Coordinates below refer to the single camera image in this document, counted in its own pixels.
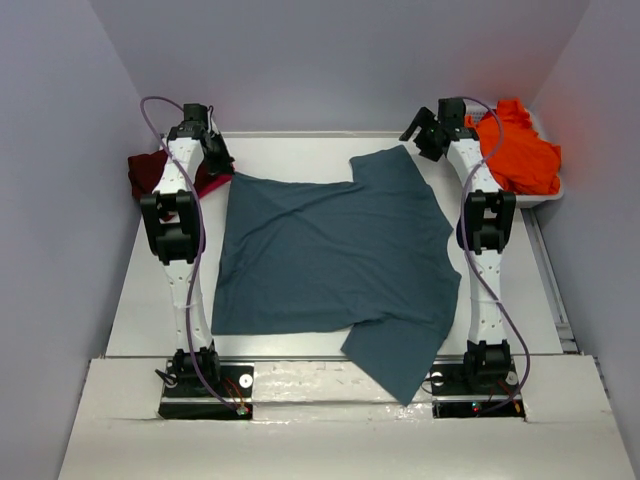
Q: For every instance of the orange t shirt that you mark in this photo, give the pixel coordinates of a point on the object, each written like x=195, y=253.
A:
x=525, y=164

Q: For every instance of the teal blue t shirt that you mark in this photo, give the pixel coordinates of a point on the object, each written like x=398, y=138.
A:
x=369, y=256

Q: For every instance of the white plastic basket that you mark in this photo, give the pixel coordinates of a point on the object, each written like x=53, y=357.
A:
x=523, y=201

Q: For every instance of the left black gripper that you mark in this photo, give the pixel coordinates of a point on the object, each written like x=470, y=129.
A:
x=223, y=164

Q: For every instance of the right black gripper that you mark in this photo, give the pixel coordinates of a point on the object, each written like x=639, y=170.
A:
x=425, y=119

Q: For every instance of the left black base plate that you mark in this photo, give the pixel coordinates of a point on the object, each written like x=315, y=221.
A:
x=190, y=400

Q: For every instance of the pink folded t shirt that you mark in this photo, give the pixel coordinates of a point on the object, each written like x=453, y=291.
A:
x=206, y=184

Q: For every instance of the dark red folded t shirt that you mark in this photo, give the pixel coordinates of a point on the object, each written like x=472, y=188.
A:
x=145, y=172

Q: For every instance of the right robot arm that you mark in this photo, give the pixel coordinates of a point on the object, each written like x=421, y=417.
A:
x=482, y=232

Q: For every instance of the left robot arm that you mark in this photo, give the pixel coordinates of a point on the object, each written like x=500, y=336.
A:
x=174, y=225

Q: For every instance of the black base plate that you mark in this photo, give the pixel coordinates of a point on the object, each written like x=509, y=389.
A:
x=190, y=400
x=455, y=396

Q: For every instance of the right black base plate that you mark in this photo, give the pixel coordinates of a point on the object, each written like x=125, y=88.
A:
x=455, y=396

